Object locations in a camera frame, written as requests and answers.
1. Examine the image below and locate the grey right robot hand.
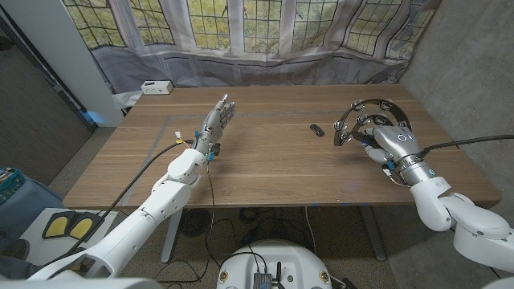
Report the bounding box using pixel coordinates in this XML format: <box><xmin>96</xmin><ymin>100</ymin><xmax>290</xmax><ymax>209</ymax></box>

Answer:
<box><xmin>359</xmin><ymin>124</ymin><xmax>421</xmax><ymax>164</ymax></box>

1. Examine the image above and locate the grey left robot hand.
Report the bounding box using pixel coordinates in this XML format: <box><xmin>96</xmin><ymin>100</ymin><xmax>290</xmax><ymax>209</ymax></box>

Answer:
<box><xmin>192</xmin><ymin>93</ymin><xmax>237</xmax><ymax>156</ymax></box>

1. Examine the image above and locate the black tambourine with metal jingles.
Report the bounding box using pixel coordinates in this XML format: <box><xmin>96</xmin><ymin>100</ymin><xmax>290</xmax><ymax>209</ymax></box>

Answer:
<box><xmin>332</xmin><ymin>98</ymin><xmax>414</xmax><ymax>148</ymax></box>

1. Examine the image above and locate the white power strip box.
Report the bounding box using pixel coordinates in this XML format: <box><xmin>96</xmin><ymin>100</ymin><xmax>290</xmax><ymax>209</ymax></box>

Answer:
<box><xmin>141</xmin><ymin>80</ymin><xmax>174</xmax><ymax>96</ymax></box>

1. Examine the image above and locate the printed window backdrop cloth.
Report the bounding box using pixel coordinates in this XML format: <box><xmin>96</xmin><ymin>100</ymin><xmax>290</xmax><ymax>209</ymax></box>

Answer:
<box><xmin>62</xmin><ymin>0</ymin><xmax>443</xmax><ymax>96</ymax></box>

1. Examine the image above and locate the grey table leg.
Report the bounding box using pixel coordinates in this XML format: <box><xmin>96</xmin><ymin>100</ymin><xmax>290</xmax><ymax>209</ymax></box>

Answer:
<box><xmin>160</xmin><ymin>207</ymin><xmax>185</xmax><ymax>264</ymax></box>
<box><xmin>357</xmin><ymin>205</ymin><xmax>388</xmax><ymax>263</ymax></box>

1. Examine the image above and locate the round black floor fan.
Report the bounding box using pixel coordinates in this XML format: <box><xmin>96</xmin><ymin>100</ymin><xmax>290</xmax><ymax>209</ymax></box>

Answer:
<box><xmin>179</xmin><ymin>207</ymin><xmax>213</xmax><ymax>238</ymax></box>

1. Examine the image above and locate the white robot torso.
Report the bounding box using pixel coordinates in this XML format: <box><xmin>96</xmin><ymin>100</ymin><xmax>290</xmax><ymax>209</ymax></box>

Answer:
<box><xmin>216</xmin><ymin>239</ymin><xmax>333</xmax><ymax>289</ymax></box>

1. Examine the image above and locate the white pillar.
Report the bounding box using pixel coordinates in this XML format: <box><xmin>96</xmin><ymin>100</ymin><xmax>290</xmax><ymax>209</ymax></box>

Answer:
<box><xmin>0</xmin><ymin>0</ymin><xmax>125</xmax><ymax>128</ymax></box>

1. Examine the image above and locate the yellow black foot pedal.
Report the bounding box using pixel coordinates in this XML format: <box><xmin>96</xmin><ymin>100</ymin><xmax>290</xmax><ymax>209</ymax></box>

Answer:
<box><xmin>67</xmin><ymin>214</ymin><xmax>104</xmax><ymax>241</ymax></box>
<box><xmin>42</xmin><ymin>211</ymin><xmax>77</xmax><ymax>240</ymax></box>

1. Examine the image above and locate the dark partition panel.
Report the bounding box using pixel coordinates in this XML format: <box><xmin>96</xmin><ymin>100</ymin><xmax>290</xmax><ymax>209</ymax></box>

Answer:
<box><xmin>0</xmin><ymin>18</ymin><xmax>98</xmax><ymax>186</ymax></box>

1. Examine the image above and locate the blue upholstered chair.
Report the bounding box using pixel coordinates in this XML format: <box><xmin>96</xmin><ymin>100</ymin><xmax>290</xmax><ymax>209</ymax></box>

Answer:
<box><xmin>0</xmin><ymin>176</ymin><xmax>66</xmax><ymax>262</ymax></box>

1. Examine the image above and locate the teal plastic basket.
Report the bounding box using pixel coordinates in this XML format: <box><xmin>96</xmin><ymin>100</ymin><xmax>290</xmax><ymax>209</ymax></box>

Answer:
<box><xmin>0</xmin><ymin>167</ymin><xmax>26</xmax><ymax>206</ymax></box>

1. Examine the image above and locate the white pedal platform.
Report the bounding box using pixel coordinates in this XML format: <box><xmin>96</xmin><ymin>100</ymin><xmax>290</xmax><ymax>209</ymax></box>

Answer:
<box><xmin>18</xmin><ymin>207</ymin><xmax>121</xmax><ymax>267</ymax></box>

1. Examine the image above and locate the thin black hanging cable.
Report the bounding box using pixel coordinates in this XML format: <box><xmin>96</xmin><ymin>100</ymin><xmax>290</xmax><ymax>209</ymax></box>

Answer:
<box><xmin>202</xmin><ymin>160</ymin><xmax>217</xmax><ymax>282</ymax></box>

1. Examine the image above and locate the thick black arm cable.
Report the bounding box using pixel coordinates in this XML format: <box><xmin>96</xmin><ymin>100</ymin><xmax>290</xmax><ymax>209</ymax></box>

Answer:
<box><xmin>417</xmin><ymin>133</ymin><xmax>514</xmax><ymax>160</ymax></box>
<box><xmin>43</xmin><ymin>138</ymin><xmax>194</xmax><ymax>267</ymax></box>

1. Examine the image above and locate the black floor cable bundle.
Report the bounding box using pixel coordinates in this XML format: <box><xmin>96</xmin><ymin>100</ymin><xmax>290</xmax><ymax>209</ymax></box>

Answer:
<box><xmin>204</xmin><ymin>206</ymin><xmax>308</xmax><ymax>268</ymax></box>

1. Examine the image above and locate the white cable under table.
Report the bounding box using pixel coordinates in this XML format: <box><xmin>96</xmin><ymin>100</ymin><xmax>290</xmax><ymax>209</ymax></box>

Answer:
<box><xmin>304</xmin><ymin>206</ymin><xmax>319</xmax><ymax>256</ymax></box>

